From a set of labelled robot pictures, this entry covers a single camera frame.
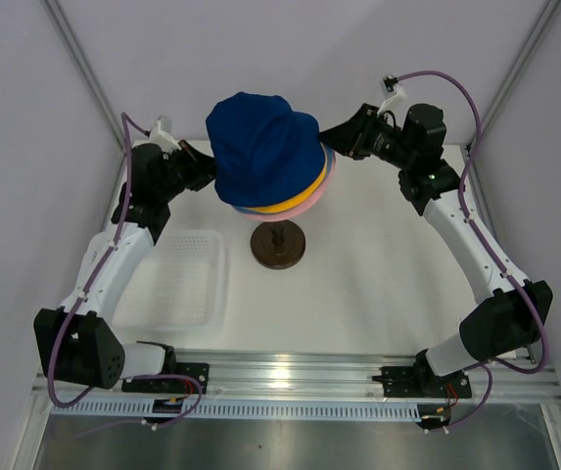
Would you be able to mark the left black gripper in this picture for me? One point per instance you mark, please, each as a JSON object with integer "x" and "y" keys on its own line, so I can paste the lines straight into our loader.
{"x": 203, "y": 165}

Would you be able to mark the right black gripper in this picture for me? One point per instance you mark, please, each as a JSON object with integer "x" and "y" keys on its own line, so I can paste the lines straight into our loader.
{"x": 350, "y": 138}

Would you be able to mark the light blue bucket hat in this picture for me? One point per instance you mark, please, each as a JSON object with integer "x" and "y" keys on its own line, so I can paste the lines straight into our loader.
{"x": 300, "y": 203}

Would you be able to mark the dark blue hat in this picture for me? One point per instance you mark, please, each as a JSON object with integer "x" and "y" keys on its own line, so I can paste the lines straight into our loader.
{"x": 265, "y": 152}

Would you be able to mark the yellow hat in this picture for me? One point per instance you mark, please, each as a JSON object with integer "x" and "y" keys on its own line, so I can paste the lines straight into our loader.
{"x": 329, "y": 155}

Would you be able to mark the pink bucket hat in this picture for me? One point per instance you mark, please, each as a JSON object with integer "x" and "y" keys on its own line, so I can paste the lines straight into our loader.
{"x": 300, "y": 208}

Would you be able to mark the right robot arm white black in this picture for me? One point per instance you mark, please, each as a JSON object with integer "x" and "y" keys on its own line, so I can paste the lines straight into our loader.
{"x": 511, "y": 309}

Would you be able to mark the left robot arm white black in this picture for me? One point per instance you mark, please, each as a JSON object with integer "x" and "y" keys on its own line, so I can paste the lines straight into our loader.
{"x": 75, "y": 341}

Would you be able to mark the brown round wooden stand base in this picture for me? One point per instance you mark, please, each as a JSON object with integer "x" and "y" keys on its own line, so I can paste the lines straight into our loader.
{"x": 278, "y": 252}

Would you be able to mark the clear plastic bin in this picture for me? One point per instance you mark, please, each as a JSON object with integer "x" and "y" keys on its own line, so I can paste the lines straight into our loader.
{"x": 179, "y": 286}

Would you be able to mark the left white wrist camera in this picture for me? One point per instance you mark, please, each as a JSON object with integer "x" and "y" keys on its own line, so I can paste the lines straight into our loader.
{"x": 160, "y": 134}

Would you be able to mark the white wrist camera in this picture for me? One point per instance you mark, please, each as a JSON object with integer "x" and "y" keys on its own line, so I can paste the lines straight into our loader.
{"x": 394, "y": 94}
{"x": 160, "y": 134}

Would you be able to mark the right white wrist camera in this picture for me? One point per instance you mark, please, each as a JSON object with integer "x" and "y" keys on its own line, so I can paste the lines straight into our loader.
{"x": 394, "y": 94}

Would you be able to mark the right side aluminium rail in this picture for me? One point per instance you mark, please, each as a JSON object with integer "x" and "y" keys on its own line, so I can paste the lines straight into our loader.
{"x": 501, "y": 183}

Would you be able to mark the aluminium rail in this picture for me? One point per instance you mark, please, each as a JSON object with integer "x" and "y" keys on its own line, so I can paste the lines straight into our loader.
{"x": 341, "y": 377}
{"x": 501, "y": 183}

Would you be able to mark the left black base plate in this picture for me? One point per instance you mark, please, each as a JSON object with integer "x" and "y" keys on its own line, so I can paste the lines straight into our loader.
{"x": 183, "y": 385}

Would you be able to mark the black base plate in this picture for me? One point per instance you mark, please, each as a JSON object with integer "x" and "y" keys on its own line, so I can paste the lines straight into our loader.
{"x": 183, "y": 385}
{"x": 402, "y": 384}

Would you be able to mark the aluminium front rail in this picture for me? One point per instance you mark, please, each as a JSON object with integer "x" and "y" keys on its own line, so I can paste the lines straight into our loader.
{"x": 341, "y": 377}

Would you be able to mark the left aluminium frame post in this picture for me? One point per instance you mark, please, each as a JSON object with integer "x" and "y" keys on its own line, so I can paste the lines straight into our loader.
{"x": 63, "y": 27}

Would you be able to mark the aluminium frame post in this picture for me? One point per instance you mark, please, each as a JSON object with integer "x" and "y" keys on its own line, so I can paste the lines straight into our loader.
{"x": 542, "y": 24}
{"x": 63, "y": 27}

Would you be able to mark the right aluminium frame post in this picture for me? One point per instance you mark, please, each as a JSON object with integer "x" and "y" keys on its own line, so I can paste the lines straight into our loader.
{"x": 542, "y": 24}

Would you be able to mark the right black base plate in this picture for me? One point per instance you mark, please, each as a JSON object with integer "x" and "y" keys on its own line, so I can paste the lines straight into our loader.
{"x": 402, "y": 384}

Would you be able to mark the white slotted cable duct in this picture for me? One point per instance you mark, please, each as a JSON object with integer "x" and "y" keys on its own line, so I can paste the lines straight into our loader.
{"x": 247, "y": 409}

